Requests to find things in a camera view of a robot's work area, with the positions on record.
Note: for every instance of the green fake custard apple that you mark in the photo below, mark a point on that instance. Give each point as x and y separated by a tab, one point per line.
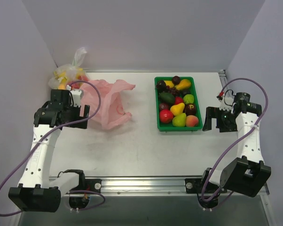
188	99

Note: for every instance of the clear bag of fruits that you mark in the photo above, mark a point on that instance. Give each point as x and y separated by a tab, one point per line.
69	73

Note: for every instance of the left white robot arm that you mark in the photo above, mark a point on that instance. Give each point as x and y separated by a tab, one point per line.
35	192

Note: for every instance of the dark purple fake plum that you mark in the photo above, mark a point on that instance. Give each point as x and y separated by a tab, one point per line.
176	80

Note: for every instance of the green plastic tray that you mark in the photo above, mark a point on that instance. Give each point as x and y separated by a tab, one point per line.
169	127

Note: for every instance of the orange fake peach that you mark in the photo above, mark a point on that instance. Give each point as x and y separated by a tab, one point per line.
192	121

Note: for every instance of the dark fake grapes bunch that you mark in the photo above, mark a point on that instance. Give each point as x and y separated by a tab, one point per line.
173	91

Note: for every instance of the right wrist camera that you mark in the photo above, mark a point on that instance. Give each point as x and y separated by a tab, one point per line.
226	101

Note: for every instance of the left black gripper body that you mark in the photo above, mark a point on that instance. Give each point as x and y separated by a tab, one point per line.
84	117

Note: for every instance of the yellow fake mango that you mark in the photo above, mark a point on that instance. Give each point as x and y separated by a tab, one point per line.
169	84

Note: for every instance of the dark maroon fake fruit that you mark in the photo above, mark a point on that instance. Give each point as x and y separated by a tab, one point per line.
163	106

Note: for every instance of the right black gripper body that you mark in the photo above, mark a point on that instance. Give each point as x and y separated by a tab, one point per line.
217	120

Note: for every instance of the dark fake mangosteen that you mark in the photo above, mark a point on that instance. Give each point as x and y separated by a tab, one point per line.
161	86

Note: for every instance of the black fake fruit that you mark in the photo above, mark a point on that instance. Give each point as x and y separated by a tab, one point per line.
185	92

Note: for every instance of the green fake pear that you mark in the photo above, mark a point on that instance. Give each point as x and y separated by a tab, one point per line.
179	120

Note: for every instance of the red fake pomegranate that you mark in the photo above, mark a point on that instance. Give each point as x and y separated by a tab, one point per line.
178	100

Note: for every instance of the dark red fake apple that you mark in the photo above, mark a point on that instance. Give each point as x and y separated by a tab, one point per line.
190	109

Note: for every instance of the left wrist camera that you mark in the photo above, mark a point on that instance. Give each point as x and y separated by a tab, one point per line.
77	95

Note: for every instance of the aluminium front rail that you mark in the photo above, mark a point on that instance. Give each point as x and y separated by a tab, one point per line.
145	186

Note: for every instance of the orange yellow fake pear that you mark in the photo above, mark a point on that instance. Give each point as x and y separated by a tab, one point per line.
184	84

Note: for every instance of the pink plastic bag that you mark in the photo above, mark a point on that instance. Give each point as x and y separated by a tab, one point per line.
111	113

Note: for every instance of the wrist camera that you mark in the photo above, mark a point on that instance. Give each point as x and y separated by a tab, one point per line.
226	101
77	95

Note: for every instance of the dark green fake avocado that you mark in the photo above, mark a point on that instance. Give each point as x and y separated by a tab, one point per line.
167	98

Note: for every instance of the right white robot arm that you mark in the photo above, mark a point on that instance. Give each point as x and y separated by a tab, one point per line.
247	173

